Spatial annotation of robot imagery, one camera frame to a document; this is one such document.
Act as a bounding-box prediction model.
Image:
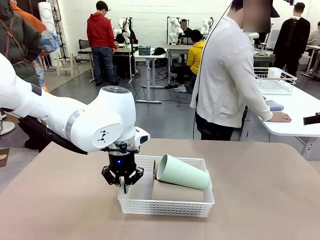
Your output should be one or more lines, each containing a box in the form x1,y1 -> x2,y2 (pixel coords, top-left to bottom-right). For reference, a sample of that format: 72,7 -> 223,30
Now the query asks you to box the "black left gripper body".
107,152 -> 138,178

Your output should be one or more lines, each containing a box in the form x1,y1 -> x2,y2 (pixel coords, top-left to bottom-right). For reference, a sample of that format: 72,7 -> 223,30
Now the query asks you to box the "blue-grey cloth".
264,99 -> 285,112

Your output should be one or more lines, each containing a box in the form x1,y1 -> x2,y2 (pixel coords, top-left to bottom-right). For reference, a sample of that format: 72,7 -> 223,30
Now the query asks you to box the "white perforated plastic basket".
117,154 -> 215,216

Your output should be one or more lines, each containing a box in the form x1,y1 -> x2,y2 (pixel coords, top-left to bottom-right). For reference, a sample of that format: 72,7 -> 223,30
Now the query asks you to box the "pale green cup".
155,153 -> 211,192

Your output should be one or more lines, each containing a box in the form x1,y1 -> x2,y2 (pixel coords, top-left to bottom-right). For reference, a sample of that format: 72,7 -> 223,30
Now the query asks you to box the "person's right forearm white sleeve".
246,94 -> 274,122

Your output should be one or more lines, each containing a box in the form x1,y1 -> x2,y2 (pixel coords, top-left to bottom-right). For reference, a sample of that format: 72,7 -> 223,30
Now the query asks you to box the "person's right hand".
270,111 -> 293,123

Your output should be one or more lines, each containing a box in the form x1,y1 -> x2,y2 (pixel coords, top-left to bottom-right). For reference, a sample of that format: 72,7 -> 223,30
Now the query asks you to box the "white rounded table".
246,66 -> 320,161

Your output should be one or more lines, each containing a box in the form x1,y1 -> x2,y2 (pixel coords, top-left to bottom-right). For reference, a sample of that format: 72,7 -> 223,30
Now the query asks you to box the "white cup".
267,67 -> 283,79

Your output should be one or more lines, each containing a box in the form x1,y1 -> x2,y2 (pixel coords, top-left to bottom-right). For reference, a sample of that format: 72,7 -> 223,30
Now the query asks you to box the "long grey background desk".
253,48 -> 276,62

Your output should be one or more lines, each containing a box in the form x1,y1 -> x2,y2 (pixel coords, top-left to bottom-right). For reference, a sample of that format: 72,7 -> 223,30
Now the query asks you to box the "seated person in light top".
307,21 -> 320,46

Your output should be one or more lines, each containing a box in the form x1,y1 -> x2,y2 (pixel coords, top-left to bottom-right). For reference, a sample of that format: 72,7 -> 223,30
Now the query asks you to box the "person in black jacket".
272,2 -> 311,77

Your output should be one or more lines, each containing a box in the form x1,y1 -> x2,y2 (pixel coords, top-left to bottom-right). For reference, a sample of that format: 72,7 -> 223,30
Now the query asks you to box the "white height-adjustable desk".
133,48 -> 168,104

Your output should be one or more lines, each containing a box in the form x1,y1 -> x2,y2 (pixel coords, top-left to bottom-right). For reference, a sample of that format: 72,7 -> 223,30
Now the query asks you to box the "person in white cardigan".
189,0 -> 281,141

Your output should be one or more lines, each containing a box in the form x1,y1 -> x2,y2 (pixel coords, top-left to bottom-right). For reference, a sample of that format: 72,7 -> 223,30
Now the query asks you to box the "brown-topped desk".
79,46 -> 135,84

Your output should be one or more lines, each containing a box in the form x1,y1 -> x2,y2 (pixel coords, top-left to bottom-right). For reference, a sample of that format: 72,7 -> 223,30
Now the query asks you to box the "black pole stand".
127,16 -> 135,83

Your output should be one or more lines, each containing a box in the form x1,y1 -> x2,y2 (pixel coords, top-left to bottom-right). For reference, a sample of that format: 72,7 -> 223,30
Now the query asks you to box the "teal plastic crate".
138,45 -> 152,56

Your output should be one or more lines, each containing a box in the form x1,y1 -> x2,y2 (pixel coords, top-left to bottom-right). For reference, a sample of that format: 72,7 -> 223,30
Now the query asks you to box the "white round floor base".
0,121 -> 16,136

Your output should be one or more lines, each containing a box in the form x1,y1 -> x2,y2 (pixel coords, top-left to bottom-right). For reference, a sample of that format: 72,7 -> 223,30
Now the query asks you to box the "black cap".
151,46 -> 167,56

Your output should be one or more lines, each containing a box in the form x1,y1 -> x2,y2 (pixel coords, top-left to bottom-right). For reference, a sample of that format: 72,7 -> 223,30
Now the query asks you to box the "white wooden step stool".
56,52 -> 80,77

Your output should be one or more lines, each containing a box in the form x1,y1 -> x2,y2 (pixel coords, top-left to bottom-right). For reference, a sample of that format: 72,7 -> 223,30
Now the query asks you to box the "black mesh office chair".
77,38 -> 94,62

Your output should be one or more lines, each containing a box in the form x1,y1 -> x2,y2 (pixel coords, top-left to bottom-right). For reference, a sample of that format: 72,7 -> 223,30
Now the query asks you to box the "beige-topped desk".
165,44 -> 192,86

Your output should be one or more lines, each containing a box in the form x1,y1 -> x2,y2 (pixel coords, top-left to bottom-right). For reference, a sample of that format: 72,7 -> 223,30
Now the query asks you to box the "person in yellow hoodie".
173,29 -> 207,93

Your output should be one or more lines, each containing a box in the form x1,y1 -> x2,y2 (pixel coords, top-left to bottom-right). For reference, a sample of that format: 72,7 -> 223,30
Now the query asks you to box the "person in red hoodie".
86,0 -> 120,87

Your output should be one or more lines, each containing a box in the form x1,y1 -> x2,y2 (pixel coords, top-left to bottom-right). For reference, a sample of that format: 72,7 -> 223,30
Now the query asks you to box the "mannequin in orange and blue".
11,1 -> 63,93

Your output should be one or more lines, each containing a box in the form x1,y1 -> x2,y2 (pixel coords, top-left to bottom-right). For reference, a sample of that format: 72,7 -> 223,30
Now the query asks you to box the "seated person in black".
176,18 -> 195,46

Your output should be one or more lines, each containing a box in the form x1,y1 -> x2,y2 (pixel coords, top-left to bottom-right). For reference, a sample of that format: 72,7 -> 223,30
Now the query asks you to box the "dark green puffer jacket figure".
0,0 -> 52,153

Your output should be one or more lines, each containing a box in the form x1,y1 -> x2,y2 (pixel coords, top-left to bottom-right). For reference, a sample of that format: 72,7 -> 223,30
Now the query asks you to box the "white tower fan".
37,1 -> 63,68

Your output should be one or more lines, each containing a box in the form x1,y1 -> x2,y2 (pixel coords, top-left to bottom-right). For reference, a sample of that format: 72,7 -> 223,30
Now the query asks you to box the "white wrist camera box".
134,126 -> 151,145

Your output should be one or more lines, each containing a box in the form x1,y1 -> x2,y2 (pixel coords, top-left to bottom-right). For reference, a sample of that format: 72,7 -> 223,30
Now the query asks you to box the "white wire dish rack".
253,66 -> 298,95

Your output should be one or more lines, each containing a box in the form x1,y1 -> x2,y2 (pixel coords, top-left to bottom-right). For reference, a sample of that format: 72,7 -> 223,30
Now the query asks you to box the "black arm cable sleeve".
17,116 -> 89,155

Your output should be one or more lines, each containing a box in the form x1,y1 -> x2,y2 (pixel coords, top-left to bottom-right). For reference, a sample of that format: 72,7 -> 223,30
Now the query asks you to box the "black hanging cable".
192,0 -> 235,140

